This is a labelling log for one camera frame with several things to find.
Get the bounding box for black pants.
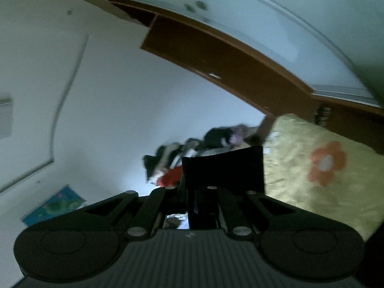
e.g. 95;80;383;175
181;144;266;230

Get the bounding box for blue poster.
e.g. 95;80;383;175
21;185;86;226

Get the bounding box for yellow carrot print bedsheet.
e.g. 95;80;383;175
264;114;383;240

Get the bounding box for pile of clothes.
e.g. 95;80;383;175
142;124;261;187

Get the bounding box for brown wooden door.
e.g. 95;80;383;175
107;0;318;121

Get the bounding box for white wardrobe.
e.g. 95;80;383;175
133;0;383;106

